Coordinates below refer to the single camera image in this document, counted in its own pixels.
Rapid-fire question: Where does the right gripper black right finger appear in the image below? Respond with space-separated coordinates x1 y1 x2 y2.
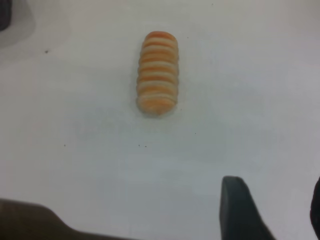
310 176 320 223

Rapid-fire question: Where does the dark brown woven basket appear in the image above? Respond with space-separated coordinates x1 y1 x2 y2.
0 0 13 32

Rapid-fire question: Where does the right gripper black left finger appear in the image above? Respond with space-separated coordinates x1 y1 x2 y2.
219 175 277 240

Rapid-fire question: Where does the orange striped bread roll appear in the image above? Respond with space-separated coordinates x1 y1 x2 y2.
135 30 180 118

